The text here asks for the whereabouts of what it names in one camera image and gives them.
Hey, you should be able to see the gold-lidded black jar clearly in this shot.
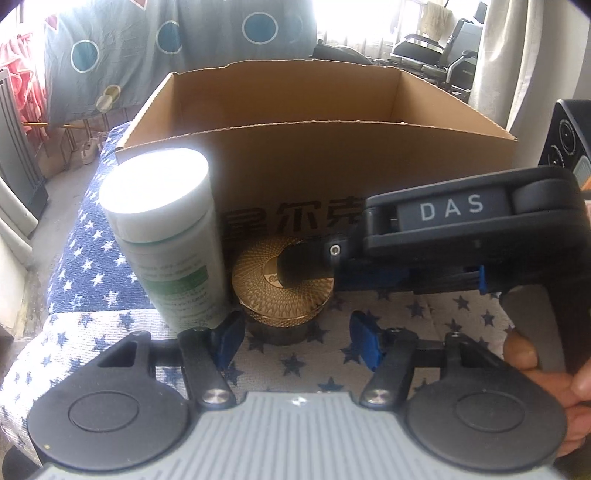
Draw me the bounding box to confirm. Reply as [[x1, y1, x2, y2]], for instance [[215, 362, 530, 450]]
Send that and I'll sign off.
[[231, 236, 335, 346]]

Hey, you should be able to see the right hand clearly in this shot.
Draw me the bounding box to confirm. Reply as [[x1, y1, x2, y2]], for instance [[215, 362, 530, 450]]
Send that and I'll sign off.
[[503, 329, 591, 457]]

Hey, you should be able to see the black speaker box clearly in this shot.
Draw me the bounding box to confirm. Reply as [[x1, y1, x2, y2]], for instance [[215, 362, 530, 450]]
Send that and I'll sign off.
[[539, 99, 591, 191]]

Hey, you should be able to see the brown cardboard box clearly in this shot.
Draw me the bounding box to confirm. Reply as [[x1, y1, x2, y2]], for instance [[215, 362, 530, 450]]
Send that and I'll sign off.
[[116, 60, 517, 256]]

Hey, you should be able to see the star-patterned sofa cover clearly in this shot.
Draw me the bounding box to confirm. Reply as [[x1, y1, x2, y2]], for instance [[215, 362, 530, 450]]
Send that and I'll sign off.
[[0, 122, 518, 453]]

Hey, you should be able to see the white green-label canister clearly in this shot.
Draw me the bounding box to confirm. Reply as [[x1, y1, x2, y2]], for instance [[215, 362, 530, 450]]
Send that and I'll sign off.
[[99, 147, 228, 332]]

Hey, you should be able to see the white curtain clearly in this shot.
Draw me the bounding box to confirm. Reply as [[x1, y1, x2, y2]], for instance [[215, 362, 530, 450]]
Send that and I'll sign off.
[[468, 0, 558, 131]]

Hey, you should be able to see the black exercise machine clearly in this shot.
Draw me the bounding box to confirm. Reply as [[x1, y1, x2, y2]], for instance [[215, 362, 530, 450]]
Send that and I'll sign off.
[[309, 1, 491, 103]]

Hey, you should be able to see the rolled white mat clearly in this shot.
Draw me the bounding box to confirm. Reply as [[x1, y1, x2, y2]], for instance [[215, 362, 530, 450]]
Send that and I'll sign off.
[[0, 178, 38, 268]]

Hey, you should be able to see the white shoes pair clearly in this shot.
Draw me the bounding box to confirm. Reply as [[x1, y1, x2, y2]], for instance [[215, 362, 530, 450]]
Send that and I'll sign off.
[[79, 137, 102, 165]]

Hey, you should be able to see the dark grey panel heater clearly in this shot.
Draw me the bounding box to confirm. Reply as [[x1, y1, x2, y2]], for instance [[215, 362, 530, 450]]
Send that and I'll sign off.
[[0, 68, 48, 220]]

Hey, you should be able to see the blue sheet with shapes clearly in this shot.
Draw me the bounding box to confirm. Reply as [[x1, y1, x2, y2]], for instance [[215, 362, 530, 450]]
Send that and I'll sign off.
[[45, 1, 317, 126]]

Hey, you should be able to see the red hanging cloth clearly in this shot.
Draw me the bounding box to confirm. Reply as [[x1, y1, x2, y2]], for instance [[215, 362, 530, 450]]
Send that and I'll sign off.
[[1, 10, 50, 143]]

